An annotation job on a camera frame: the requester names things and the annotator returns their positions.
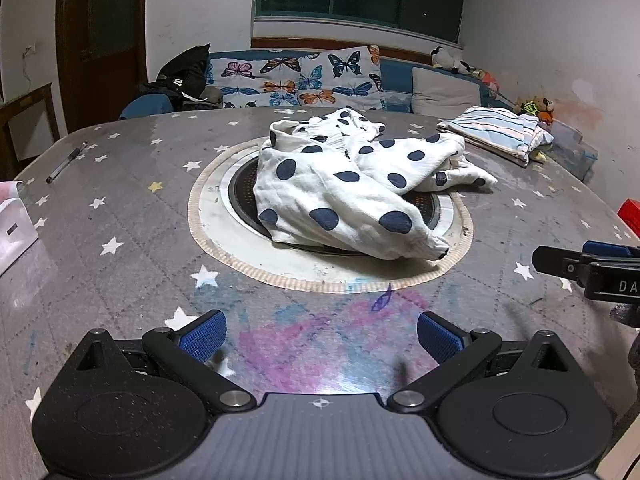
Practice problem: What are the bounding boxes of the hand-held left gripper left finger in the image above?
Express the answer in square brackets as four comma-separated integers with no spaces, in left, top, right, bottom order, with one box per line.
[69,310,257,413]

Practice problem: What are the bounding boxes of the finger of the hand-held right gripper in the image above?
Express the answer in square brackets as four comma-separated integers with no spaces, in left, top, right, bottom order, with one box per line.
[531,244,592,287]
[582,241,640,261]

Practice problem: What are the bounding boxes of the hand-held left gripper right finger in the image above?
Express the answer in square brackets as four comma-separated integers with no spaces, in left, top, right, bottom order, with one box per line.
[387,311,569,413]

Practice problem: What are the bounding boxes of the white polka dot garment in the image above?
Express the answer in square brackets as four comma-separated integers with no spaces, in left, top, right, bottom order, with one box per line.
[252,108,499,261]

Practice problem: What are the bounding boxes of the folded striped clothes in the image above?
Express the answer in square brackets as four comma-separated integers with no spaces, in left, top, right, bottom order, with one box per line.
[436,106,555,167]

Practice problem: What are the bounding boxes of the person's right hand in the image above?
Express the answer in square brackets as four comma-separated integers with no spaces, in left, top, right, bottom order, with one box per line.
[607,301,640,331]

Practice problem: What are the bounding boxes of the red box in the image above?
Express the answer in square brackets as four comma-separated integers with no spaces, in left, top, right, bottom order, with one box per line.
[617,199,640,238]

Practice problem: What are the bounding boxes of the clear plastic box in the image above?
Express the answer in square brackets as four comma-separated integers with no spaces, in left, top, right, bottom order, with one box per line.
[547,120,599,183]

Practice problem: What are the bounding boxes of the grey star tablecloth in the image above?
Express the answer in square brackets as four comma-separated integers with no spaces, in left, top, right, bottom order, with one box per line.
[0,106,640,480]

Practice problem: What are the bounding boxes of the round built-in cooktop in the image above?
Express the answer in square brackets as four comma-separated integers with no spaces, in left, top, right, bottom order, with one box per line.
[197,145,468,286]

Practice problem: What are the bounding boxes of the pink orange plush toy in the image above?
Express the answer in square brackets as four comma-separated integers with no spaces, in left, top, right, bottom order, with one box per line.
[470,67,501,93]

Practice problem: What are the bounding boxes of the grey pillow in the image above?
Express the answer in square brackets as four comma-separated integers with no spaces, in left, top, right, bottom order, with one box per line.
[411,66,482,117]

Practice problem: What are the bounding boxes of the white tissue pack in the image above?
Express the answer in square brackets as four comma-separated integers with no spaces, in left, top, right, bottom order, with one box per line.
[0,181,40,277]

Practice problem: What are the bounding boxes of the black pen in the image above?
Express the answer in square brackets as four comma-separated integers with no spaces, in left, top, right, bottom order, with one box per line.
[46,141,88,184]

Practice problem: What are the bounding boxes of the white black plush toy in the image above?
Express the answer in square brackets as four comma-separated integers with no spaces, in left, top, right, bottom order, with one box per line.
[431,46,476,75]

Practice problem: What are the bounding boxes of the blue sofa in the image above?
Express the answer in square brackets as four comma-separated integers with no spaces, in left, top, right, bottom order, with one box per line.
[119,36,506,121]

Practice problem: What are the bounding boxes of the black jacket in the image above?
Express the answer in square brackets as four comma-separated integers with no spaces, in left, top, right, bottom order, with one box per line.
[137,42,211,111]

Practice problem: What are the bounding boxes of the butterfly print cover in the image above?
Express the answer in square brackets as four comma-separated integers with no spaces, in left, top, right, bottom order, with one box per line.
[205,46,385,110]

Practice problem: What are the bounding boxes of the wooden chair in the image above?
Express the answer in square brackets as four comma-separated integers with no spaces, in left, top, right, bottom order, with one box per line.
[0,82,62,181]

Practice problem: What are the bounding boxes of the wooden door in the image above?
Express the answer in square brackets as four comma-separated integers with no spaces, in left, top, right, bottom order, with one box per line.
[55,0,149,136]

